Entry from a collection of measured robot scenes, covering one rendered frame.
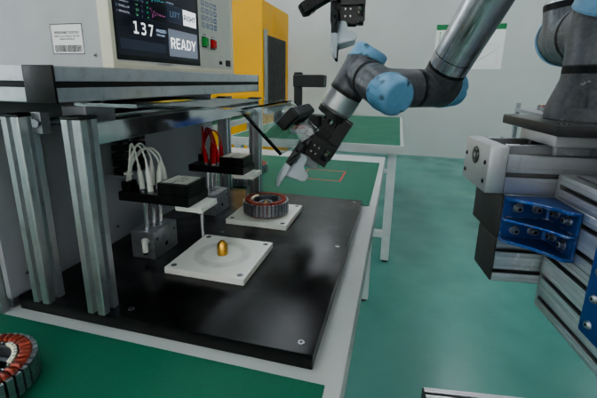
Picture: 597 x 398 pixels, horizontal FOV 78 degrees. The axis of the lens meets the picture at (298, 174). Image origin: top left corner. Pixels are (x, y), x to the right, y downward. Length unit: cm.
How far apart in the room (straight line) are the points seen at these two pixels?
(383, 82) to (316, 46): 538
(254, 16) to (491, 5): 381
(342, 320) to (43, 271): 45
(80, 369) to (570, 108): 86
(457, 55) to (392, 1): 528
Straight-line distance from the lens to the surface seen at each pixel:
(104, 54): 66
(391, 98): 70
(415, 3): 600
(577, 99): 84
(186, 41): 83
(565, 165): 82
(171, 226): 78
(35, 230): 65
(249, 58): 438
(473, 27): 73
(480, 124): 605
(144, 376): 54
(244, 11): 445
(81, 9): 70
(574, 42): 86
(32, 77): 56
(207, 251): 74
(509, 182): 79
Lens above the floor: 110
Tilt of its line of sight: 14 degrees down
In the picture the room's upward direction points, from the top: 1 degrees clockwise
